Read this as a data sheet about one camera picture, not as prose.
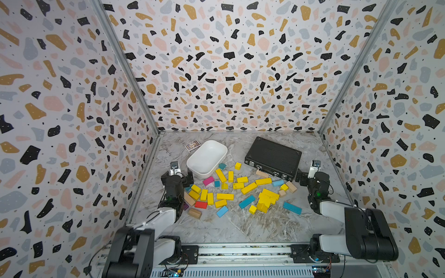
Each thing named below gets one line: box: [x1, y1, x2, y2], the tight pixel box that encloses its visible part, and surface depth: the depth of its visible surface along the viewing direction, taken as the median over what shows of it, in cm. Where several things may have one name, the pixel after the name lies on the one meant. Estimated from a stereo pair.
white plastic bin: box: [185, 140, 228, 179], surface depth 105 cm
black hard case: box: [244, 136, 303, 182], surface depth 105 cm
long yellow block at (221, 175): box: [215, 168, 228, 183], surface depth 100 cm
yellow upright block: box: [207, 192, 214, 206], surface depth 92 cm
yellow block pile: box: [257, 188, 280, 214], surface depth 92 cm
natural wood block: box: [187, 207, 203, 220], surface depth 85 cm
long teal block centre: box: [238, 194, 256, 210], surface depth 92 cm
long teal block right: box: [282, 200, 303, 215], surface depth 89 cm
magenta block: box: [202, 176, 215, 186], surface depth 99 cm
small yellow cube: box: [249, 205, 258, 215], surface depth 87 cm
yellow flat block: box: [216, 193, 235, 201], surface depth 92 cm
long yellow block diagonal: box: [241, 181, 258, 195], surface depth 97 cm
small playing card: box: [184, 139, 202, 153], surface depth 115 cm
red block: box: [194, 200, 209, 210], surface depth 90 cm
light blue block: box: [216, 205, 229, 218], surface depth 87 cm
